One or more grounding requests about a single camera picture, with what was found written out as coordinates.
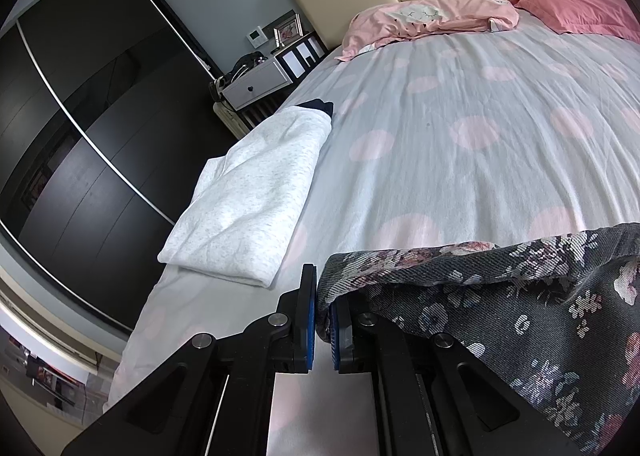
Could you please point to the white black bedside table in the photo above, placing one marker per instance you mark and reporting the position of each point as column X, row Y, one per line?
column 255, row 84

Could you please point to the grey pink-dotted bed sheet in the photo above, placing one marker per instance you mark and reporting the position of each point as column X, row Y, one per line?
column 450, row 86

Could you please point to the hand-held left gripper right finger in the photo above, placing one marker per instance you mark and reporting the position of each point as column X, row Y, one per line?
column 340, row 336

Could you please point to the light pink printed pillow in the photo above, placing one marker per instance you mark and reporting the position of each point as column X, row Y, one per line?
column 425, row 19

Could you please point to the folded white garment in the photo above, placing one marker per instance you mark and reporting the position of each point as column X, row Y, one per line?
column 250, row 196

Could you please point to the white radiator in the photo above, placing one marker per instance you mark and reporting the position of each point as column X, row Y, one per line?
column 230, row 121

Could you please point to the dark pink pillow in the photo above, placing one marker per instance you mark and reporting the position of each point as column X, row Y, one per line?
column 585, row 9

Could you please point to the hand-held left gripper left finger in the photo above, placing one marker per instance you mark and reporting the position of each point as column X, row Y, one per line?
column 311, row 336

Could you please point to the dark floral pants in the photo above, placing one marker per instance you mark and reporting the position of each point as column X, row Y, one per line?
column 500, row 296

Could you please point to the black sliding wardrobe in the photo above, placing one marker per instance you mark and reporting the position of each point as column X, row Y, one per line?
column 100, row 111

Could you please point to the white wall thermostat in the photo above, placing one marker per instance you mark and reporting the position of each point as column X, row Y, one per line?
column 256, row 35

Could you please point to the silver photo frame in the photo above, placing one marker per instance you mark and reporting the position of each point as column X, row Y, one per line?
column 287, row 31

